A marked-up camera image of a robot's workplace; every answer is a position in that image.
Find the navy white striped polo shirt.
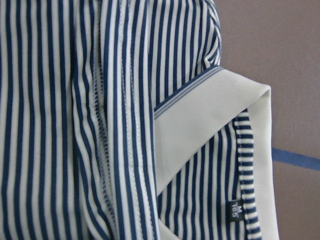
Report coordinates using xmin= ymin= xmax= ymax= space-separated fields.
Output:
xmin=0 ymin=0 xmax=279 ymax=240

